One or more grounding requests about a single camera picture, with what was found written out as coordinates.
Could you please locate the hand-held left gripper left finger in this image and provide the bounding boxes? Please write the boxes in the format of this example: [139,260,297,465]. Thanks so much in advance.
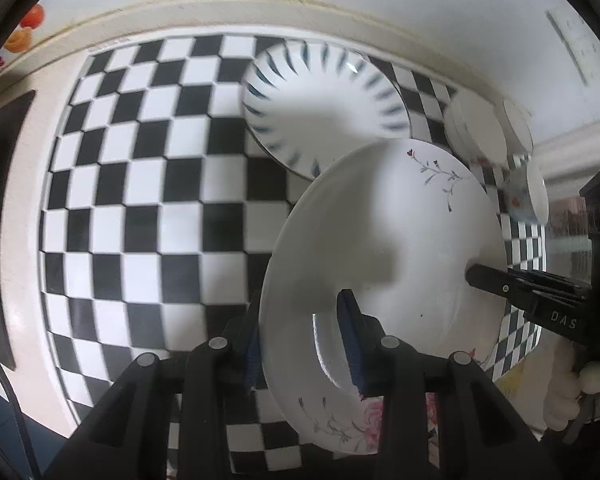
[42,302,263,480]

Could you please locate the person's right hand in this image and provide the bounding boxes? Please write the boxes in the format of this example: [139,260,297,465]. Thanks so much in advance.
[542,330,600,433]

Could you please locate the black and white checkered mat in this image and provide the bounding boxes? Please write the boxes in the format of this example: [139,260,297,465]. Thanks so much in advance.
[37,34,548,476]

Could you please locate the small floral bowl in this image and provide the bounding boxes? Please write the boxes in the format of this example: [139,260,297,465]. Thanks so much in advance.
[502,152,551,223]

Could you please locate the black cable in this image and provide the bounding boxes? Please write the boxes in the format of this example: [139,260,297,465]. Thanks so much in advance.
[0,330,43,480]

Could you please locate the white door frame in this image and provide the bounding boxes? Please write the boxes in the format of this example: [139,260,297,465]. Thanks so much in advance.
[532,112,600,181]

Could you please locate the white wall socket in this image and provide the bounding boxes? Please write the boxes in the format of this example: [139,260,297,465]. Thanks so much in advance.
[545,7,600,86]

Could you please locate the white floral plate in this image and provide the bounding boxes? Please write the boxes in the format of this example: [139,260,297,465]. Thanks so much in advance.
[259,137,507,456]

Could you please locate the white plate with blue stripes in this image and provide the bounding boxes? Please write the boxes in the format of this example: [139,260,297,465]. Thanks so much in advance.
[239,39,412,181]

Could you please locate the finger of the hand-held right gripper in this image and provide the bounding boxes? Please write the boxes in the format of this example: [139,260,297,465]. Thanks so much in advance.
[466,262,593,346]

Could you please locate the orange fruit wall sticker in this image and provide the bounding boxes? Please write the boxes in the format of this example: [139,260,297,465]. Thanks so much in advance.
[4,29,33,53]

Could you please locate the red fruit wall sticker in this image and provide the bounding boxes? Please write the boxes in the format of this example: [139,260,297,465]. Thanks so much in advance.
[20,4,47,30]

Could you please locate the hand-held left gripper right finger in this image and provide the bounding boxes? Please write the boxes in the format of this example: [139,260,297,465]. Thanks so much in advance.
[336,289,561,480]

